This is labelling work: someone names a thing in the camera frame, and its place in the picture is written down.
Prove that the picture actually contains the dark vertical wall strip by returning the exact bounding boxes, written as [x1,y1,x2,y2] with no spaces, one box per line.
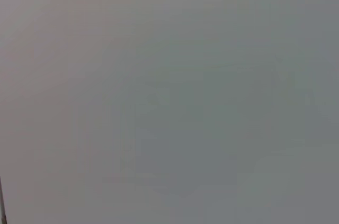
[0,176,8,224]

